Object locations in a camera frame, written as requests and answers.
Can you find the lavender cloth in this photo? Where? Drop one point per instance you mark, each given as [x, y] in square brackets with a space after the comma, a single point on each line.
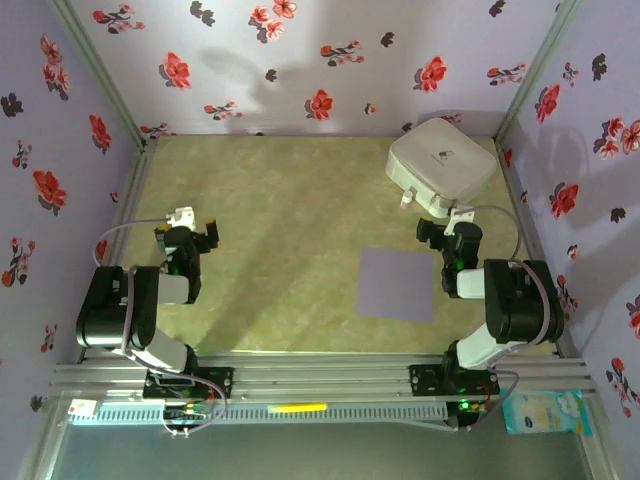
[395, 285]

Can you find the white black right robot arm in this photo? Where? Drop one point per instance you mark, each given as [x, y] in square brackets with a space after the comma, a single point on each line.
[520, 310]

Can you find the small white vial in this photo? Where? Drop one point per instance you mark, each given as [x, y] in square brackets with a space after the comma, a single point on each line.
[407, 199]

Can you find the white plastic storage box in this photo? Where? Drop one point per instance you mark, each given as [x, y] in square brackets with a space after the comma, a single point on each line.
[440, 160]

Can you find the small white label box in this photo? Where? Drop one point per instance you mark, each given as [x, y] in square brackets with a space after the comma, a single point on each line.
[82, 407]

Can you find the blue wet wipes packet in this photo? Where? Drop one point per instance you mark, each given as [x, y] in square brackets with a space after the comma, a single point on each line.
[545, 412]

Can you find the yellow marker pen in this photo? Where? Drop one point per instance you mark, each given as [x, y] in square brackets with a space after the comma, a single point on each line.
[300, 408]

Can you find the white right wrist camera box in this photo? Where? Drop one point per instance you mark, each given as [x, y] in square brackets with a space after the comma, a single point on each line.
[461, 216]

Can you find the aluminium side rail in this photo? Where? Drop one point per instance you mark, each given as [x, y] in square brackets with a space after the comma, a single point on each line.
[128, 210]
[520, 200]

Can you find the aluminium frame post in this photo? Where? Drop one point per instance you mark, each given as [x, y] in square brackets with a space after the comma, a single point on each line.
[103, 75]
[532, 75]

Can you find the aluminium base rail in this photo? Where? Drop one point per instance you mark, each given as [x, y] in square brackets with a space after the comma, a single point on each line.
[320, 380]

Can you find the aluminium frame leg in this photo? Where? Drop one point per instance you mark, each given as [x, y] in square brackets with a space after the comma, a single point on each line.
[597, 450]
[45, 440]

